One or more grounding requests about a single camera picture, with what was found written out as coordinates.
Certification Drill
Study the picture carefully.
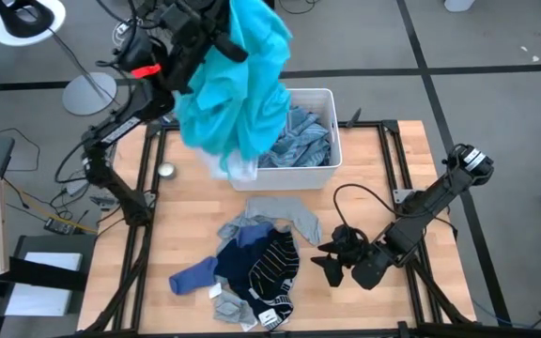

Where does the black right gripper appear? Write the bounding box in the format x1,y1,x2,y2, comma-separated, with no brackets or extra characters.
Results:
311,224,375,288

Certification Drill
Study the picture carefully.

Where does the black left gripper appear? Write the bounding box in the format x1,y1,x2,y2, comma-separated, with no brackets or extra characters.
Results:
160,0,249,93

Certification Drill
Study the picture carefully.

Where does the turquoise t-shirt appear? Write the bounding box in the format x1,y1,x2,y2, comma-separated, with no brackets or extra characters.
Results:
174,0,294,182

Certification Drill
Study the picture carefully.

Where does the black striped underwear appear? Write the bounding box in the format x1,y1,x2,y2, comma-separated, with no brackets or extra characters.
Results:
248,228,301,330

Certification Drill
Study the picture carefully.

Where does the white plastic laundry basket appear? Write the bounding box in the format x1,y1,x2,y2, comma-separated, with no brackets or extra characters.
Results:
229,87,344,192

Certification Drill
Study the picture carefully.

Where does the grey-blue striped shirt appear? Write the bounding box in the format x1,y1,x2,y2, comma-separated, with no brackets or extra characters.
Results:
257,105,332,169

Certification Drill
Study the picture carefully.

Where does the grey t-shirt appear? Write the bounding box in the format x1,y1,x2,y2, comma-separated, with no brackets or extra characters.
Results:
217,195,324,254

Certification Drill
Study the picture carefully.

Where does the small grey cloth with label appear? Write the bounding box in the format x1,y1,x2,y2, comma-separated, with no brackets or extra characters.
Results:
208,283,259,332

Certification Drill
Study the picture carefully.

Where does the small round silver disc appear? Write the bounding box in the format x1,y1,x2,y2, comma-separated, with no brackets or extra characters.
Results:
158,161,178,180

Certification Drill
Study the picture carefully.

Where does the small black clamp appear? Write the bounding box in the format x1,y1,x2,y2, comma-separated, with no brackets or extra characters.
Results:
345,107,363,130

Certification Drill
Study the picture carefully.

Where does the grey round lamp base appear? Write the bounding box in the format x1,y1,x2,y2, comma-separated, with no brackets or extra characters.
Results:
62,71,118,116

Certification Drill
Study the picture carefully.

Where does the black curved object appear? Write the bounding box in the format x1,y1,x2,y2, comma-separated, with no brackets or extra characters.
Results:
0,0,56,38

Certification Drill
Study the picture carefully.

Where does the white container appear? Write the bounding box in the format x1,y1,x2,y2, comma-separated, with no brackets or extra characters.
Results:
443,0,477,13

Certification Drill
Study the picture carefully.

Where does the small black electronic device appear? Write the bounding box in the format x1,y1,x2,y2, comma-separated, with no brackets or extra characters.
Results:
43,216,85,236

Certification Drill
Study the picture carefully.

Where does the black cart with white sheets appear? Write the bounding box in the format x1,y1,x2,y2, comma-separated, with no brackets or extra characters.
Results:
0,233,98,338

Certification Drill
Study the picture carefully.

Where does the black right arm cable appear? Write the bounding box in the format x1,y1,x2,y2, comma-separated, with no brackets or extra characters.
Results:
332,182,410,236

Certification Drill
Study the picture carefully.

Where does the black aluminium table frame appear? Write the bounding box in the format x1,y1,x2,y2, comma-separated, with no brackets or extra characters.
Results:
56,119,541,338

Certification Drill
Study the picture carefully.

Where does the thin blue floor cable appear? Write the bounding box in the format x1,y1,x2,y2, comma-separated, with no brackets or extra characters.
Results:
471,300,541,330

